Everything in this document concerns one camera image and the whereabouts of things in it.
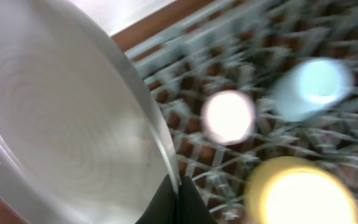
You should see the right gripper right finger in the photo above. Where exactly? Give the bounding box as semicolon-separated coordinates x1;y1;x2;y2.
178;176;217;224

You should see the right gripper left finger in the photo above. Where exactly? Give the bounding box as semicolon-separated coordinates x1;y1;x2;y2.
135;175;177;224

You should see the yellow bowl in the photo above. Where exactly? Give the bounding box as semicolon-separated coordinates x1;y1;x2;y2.
244;156;358;224

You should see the pink cup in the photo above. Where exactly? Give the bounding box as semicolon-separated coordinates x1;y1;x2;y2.
200;90;257;146

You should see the grey plate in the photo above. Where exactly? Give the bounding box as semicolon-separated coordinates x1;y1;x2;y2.
0;0;179;223

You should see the blue cup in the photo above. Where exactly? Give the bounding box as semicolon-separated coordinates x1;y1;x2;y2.
271;57;355;122

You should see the grey dishwasher rack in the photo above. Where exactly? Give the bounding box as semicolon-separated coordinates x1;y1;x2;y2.
127;0;358;223

